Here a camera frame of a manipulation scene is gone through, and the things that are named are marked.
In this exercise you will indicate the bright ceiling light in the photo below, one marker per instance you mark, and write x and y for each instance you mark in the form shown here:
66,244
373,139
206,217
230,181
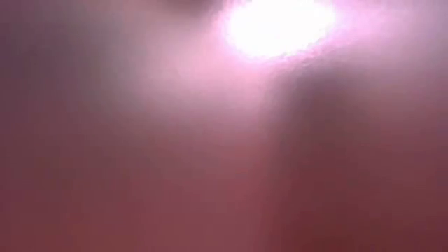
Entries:
278,28

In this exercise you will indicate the translucent red plastic basket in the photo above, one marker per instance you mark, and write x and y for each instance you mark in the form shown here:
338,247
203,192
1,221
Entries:
140,196

